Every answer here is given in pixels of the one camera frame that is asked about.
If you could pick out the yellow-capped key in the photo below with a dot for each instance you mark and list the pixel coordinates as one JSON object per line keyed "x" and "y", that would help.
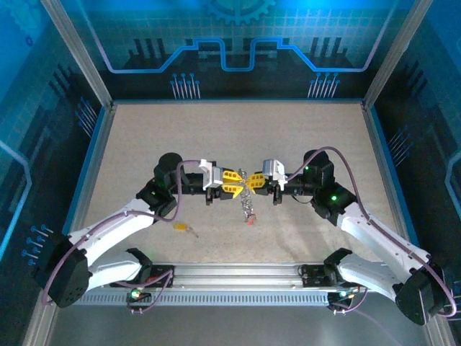
{"x": 180, "y": 227}

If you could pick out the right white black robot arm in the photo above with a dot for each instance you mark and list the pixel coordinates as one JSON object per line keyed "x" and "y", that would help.
{"x": 378, "y": 234}

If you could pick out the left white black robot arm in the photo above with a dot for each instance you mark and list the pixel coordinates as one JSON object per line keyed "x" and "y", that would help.
{"x": 108, "y": 227}

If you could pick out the aluminium table side rail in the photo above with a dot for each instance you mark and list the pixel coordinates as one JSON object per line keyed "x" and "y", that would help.
{"x": 98, "y": 155}
{"x": 381, "y": 155}

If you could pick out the aluminium table end rail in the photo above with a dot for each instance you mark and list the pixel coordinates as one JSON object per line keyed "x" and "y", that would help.
{"x": 237, "y": 101}

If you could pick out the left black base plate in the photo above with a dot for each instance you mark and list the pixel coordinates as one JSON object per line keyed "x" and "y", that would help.
{"x": 162, "y": 270}

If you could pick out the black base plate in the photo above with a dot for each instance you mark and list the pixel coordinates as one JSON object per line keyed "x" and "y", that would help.
{"x": 311, "y": 275}
{"x": 162, "y": 270}

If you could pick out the aluminium mounting rail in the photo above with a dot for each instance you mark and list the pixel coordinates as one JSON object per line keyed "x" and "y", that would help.
{"x": 237, "y": 275}

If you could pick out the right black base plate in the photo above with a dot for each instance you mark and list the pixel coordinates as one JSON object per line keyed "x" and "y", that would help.
{"x": 311, "y": 275}

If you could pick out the aluminium frame post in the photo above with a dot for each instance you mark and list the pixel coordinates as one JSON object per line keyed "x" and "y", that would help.
{"x": 79, "y": 54}
{"x": 396, "y": 54}

